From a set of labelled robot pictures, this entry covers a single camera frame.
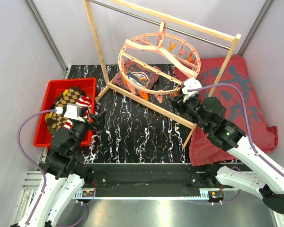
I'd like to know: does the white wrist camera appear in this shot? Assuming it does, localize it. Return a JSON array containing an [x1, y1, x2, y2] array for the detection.
[[55, 104, 80, 120], [181, 77, 202, 102]]

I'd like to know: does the red blue patterned cloth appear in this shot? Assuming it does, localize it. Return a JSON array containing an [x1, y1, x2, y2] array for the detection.
[[173, 54, 278, 167]]

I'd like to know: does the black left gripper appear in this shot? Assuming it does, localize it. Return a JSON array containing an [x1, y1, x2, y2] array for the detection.
[[71, 106, 107, 154]]

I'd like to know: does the wooden drying rack frame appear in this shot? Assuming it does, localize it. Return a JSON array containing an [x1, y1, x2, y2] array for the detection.
[[83, 0, 242, 149]]

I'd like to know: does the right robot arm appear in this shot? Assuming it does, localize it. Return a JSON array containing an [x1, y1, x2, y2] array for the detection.
[[172, 95, 284, 214]]

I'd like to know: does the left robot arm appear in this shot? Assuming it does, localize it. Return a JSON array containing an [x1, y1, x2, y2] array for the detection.
[[15, 104, 106, 227]]

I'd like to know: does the red plastic bin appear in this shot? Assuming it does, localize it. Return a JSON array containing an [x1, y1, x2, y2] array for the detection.
[[33, 78, 97, 148]]

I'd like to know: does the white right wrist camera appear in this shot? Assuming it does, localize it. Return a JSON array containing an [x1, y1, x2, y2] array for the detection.
[[181, 77, 202, 102]]

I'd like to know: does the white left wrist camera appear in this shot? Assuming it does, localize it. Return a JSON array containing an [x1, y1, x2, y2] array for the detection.
[[55, 104, 80, 120]]

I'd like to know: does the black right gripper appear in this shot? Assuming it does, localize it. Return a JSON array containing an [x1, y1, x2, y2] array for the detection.
[[167, 89, 210, 132]]

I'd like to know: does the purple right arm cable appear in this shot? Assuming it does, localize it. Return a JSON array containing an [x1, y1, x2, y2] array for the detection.
[[186, 82, 284, 180]]

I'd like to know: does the orange clothespin front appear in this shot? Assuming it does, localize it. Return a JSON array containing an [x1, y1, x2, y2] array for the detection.
[[139, 90, 149, 101]]

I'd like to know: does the pink clothespin front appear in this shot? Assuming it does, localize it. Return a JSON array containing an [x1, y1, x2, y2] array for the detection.
[[155, 95, 164, 103]]

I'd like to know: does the folded pink printed shirt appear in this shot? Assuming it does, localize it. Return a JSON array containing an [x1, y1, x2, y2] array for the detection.
[[112, 60, 159, 91]]

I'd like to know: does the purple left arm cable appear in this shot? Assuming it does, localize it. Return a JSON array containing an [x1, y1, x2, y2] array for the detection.
[[16, 108, 88, 225]]

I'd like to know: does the red white striped sock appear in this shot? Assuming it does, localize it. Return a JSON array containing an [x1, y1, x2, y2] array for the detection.
[[63, 96, 91, 130]]

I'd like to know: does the brown yellow argyle sock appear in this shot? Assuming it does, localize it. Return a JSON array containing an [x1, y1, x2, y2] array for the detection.
[[45, 86, 85, 134]]

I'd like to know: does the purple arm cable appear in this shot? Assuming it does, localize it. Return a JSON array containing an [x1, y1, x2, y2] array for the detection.
[[16, 108, 88, 225], [186, 82, 284, 180]]

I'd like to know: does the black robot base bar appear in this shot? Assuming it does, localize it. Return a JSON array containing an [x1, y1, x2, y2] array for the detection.
[[65, 163, 225, 190]]

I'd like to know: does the pink round clip hanger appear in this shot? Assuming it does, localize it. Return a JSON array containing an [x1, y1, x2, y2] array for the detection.
[[116, 29, 201, 98]]

